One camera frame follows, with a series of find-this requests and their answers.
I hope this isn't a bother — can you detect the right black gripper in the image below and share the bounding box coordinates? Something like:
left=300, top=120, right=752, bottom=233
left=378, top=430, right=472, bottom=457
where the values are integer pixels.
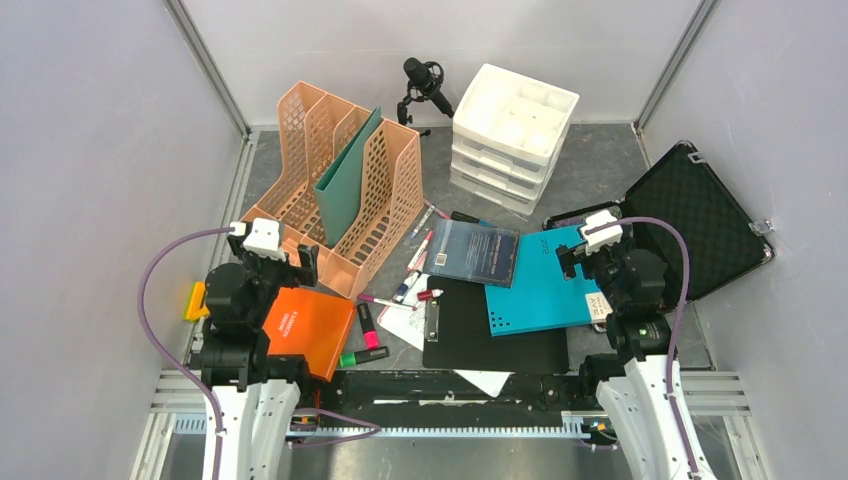
left=555, top=217, right=634, bottom=311

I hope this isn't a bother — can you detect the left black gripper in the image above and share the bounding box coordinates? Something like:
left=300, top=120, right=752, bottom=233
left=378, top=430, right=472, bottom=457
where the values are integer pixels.
left=229, top=233, right=318, bottom=325

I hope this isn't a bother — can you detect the teal notebook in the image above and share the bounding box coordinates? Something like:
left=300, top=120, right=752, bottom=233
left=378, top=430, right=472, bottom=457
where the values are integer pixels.
left=485, top=226, right=601, bottom=337

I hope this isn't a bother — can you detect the dark blue hardcover book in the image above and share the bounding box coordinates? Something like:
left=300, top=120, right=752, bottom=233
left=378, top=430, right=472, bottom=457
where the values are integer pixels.
left=422, top=219, right=520, bottom=288

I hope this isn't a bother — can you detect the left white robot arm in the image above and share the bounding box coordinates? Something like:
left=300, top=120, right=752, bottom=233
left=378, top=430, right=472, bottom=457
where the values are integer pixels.
left=196, top=221, right=318, bottom=479

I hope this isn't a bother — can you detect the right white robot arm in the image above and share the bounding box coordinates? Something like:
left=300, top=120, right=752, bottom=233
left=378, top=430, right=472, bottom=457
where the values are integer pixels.
left=556, top=243, right=715, bottom=479

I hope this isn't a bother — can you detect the white label booklet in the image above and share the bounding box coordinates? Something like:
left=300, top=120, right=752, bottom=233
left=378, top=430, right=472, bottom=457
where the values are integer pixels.
left=585, top=292, right=613, bottom=325

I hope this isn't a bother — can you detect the orange book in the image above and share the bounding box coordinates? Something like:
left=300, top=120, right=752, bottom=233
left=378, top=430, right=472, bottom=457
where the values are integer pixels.
left=263, top=288, right=355, bottom=381

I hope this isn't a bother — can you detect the yellow orange block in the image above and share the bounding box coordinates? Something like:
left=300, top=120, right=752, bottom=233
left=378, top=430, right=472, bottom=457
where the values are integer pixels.
left=183, top=281, right=209, bottom=322

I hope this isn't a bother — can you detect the magenta marker pen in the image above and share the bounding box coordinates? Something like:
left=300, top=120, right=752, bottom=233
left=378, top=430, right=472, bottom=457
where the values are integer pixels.
left=357, top=293, right=417, bottom=311

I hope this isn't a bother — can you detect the green file folder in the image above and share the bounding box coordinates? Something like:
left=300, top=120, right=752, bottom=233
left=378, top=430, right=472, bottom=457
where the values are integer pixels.
left=313, top=107, right=382, bottom=248

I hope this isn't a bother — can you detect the black open carrying case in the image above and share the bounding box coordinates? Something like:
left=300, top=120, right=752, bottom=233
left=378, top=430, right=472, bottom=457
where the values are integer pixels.
left=543, top=140, right=774, bottom=302

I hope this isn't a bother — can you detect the green highlighter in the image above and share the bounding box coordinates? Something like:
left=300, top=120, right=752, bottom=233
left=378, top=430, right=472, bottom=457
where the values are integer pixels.
left=338, top=346, right=390, bottom=369

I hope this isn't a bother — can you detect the blue cap white marker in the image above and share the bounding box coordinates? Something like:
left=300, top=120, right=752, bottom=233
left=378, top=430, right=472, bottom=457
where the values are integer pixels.
left=392, top=270, right=421, bottom=303

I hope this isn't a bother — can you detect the peach plastic file organizer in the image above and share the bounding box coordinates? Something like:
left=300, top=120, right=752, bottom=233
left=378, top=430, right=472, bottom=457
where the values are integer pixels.
left=244, top=81, right=423, bottom=298

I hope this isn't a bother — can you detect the printed white paper sheet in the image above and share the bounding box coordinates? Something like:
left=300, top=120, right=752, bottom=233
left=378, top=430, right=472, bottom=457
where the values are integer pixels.
left=377, top=274, right=510, bottom=398

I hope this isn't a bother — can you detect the pink white marker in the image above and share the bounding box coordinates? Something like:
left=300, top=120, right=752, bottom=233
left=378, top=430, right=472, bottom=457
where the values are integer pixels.
left=407, top=230, right=433, bottom=271

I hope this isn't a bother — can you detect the blue highlighter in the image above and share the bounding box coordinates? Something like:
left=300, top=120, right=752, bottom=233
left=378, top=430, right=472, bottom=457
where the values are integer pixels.
left=450, top=211, right=492, bottom=227

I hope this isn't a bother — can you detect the black clipboard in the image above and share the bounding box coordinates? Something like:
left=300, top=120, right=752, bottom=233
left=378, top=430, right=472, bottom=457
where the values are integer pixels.
left=422, top=275, right=570, bottom=376

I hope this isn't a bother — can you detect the white plastic drawer unit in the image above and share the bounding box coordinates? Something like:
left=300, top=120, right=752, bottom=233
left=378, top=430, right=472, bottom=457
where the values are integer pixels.
left=450, top=64, right=580, bottom=215

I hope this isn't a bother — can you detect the clear barrel pen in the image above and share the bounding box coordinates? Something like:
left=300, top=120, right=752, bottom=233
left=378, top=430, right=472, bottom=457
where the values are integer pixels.
left=407, top=205, right=434, bottom=240

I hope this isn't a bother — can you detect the black microphone on tripod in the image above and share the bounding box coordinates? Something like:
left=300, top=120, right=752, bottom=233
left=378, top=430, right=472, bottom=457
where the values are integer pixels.
left=396, top=57, right=455, bottom=126

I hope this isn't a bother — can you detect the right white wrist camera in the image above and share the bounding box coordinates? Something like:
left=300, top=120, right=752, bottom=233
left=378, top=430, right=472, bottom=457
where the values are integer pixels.
left=578, top=209, right=623, bottom=256

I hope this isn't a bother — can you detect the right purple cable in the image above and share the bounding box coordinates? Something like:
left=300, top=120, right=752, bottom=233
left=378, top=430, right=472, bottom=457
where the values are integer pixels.
left=582, top=215, right=704, bottom=480

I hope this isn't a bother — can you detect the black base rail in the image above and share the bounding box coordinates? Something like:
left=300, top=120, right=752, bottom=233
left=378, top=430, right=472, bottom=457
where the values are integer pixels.
left=304, top=370, right=601, bottom=429

